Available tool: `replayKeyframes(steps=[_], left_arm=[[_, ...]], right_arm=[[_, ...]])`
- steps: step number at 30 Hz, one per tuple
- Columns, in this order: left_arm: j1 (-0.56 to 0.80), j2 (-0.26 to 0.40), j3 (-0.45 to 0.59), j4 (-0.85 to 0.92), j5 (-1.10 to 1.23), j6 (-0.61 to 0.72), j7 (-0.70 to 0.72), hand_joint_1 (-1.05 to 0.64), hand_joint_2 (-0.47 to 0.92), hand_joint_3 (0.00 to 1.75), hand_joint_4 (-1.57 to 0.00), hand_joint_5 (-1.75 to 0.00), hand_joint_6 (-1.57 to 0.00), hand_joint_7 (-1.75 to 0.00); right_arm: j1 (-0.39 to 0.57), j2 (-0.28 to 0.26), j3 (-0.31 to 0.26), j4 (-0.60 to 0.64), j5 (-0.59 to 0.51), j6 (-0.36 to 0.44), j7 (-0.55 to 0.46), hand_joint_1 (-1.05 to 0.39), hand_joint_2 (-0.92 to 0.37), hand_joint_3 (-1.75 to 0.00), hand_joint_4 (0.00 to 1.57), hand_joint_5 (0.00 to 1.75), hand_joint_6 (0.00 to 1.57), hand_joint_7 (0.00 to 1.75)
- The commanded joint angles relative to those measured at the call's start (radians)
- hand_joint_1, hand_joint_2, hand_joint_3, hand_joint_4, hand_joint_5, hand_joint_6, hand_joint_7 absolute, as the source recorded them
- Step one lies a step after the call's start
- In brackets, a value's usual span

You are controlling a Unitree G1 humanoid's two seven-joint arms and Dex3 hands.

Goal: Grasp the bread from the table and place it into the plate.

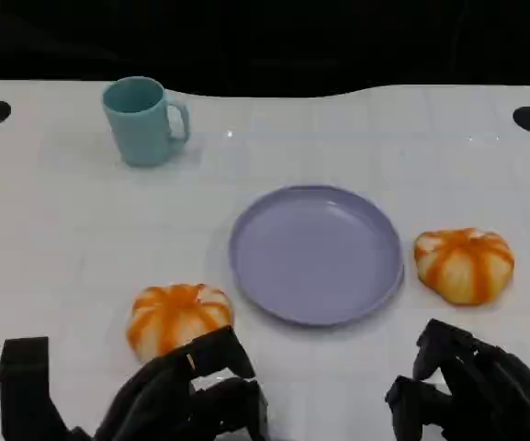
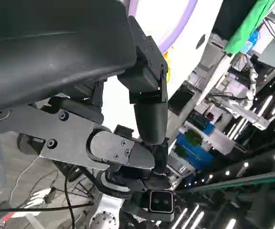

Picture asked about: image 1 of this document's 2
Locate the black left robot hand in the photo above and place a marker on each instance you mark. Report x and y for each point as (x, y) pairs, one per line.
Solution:
(154, 404)

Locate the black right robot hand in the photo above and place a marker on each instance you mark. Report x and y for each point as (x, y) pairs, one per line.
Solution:
(485, 395)

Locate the orange white toy bread roll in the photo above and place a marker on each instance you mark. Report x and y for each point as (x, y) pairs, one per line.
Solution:
(462, 271)
(172, 317)

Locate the lilac plate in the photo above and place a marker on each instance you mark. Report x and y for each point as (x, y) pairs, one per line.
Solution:
(315, 257)

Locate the pale green mug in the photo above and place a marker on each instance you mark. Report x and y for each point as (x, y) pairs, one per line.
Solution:
(140, 138)

